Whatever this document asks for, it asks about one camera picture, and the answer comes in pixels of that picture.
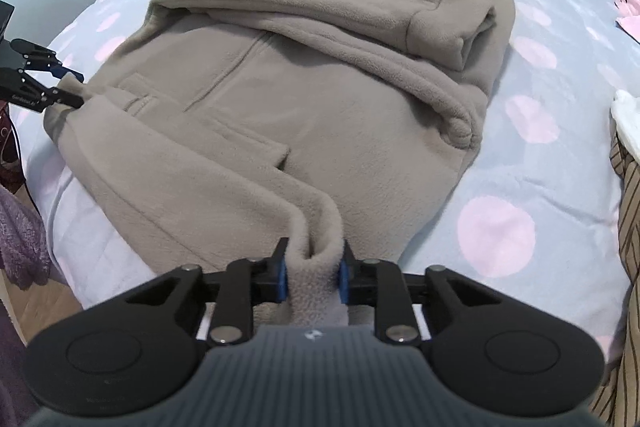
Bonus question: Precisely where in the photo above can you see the dark purple cloth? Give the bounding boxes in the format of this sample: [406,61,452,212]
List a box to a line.
[0,292,41,427]

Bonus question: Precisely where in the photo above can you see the red patterned cloth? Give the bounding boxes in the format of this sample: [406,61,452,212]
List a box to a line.
[0,104,26,195]

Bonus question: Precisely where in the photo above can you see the light pink cloth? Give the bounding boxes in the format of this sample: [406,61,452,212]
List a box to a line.
[616,12,640,42]

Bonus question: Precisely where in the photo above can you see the beige fleece jacket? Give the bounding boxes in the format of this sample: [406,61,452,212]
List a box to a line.
[42,0,516,328]

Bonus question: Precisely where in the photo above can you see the bed with pink-dotted sheet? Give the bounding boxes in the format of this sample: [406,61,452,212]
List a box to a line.
[5,0,640,358]

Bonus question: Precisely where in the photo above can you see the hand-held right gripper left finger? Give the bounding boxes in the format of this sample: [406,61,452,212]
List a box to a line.
[120,238,290,348]

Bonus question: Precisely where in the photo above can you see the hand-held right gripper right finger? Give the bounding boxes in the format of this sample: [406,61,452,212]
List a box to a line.
[339,241,503,348]

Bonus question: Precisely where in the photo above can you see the purple fuzzy cloth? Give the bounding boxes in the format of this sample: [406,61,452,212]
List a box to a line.
[0,184,53,290]

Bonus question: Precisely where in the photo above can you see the white cloth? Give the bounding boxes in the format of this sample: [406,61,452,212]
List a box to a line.
[610,89,640,142]

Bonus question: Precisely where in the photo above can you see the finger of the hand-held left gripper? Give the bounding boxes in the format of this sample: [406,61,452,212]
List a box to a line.
[0,67,83,112]
[11,39,83,84]

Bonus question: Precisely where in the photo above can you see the brown striped cloth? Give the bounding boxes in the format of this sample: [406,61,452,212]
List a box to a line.
[607,127,640,427]

